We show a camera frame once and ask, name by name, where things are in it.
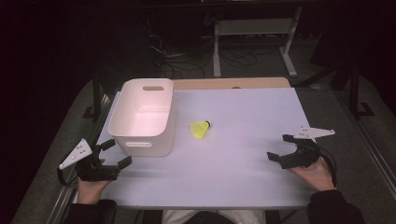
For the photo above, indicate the white plastic storage bin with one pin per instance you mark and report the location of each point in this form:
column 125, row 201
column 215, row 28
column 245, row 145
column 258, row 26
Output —
column 140, row 118

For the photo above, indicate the person's light trousers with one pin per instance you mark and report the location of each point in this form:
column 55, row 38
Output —
column 174, row 217

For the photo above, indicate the yellow shuttlecock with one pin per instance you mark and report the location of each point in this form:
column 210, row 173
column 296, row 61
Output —
column 199, row 129

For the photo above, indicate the pale lilac table cover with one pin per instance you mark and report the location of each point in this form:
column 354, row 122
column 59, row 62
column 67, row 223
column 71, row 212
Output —
column 233, row 171

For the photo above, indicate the white metal desk frame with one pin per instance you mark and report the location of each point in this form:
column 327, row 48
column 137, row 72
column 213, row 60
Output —
column 253, row 26

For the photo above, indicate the black metal stand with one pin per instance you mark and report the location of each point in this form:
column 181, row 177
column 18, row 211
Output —
column 96, row 96
column 355, row 93

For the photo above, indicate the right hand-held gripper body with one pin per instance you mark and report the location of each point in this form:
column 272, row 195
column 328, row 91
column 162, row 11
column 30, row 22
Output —
column 303, row 155

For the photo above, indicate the person's right hand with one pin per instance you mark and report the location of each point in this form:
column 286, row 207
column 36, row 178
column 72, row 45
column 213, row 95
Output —
column 317, row 177

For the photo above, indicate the person's left hand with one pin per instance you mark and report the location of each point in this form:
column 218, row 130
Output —
column 89, row 191

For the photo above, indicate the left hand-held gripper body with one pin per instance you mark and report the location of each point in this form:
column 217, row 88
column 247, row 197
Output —
column 93, row 172

